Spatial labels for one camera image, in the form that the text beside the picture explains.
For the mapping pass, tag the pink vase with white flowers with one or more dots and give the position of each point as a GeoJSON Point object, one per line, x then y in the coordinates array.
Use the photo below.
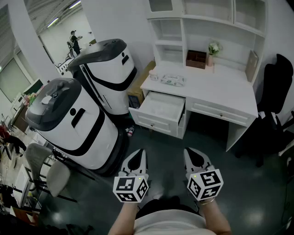
{"type": "Point", "coordinates": [213, 51]}

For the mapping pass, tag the brown wooden organizer box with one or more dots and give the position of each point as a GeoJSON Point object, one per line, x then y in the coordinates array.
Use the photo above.
{"type": "Point", "coordinates": [196, 60]}

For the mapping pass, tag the grey chair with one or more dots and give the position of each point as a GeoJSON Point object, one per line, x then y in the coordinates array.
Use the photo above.
{"type": "Point", "coordinates": [57, 176]}

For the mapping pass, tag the white desk drawer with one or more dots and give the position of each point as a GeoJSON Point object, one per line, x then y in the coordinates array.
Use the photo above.
{"type": "Point", "coordinates": [220, 113]}
{"type": "Point", "coordinates": [160, 107]}

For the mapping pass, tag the person's right forearm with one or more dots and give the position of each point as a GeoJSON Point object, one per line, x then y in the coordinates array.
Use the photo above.
{"type": "Point", "coordinates": [216, 218]}

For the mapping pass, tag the brown book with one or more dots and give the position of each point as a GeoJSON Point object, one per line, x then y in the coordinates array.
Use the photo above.
{"type": "Point", "coordinates": [251, 66]}

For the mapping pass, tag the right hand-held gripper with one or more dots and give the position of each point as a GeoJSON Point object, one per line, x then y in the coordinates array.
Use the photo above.
{"type": "Point", "coordinates": [206, 181]}

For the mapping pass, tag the clear round jar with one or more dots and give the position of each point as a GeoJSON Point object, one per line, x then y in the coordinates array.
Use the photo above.
{"type": "Point", "coordinates": [154, 75]}

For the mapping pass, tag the black office chair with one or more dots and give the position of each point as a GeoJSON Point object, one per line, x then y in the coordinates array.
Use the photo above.
{"type": "Point", "coordinates": [275, 91]}

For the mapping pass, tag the white desk with hutch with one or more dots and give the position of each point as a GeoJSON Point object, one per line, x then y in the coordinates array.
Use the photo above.
{"type": "Point", "coordinates": [206, 87]}

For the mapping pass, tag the white closed desk drawer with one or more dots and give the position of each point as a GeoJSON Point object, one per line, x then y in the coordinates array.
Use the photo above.
{"type": "Point", "coordinates": [220, 113]}

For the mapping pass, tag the person's black trousers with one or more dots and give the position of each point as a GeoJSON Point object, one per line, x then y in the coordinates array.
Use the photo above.
{"type": "Point", "coordinates": [160, 204]}

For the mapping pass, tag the brown cardboard box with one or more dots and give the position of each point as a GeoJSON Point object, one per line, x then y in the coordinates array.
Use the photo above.
{"type": "Point", "coordinates": [140, 85]}

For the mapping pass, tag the person's white shirt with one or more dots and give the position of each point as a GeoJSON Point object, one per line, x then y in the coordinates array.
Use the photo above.
{"type": "Point", "coordinates": [172, 223]}

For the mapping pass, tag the large white service robot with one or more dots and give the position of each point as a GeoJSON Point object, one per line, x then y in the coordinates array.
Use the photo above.
{"type": "Point", "coordinates": [87, 137]}

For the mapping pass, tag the white wet wipes packet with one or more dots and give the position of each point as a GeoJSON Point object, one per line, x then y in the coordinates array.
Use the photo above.
{"type": "Point", "coordinates": [172, 80]}

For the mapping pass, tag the small white bottle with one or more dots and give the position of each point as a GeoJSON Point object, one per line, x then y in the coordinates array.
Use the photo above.
{"type": "Point", "coordinates": [130, 132]}

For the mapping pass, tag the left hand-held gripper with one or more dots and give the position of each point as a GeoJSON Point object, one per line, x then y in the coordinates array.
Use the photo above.
{"type": "Point", "coordinates": [128, 183]}

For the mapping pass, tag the person's left forearm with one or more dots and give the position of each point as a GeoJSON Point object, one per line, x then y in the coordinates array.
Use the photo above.
{"type": "Point", "coordinates": [124, 218]}

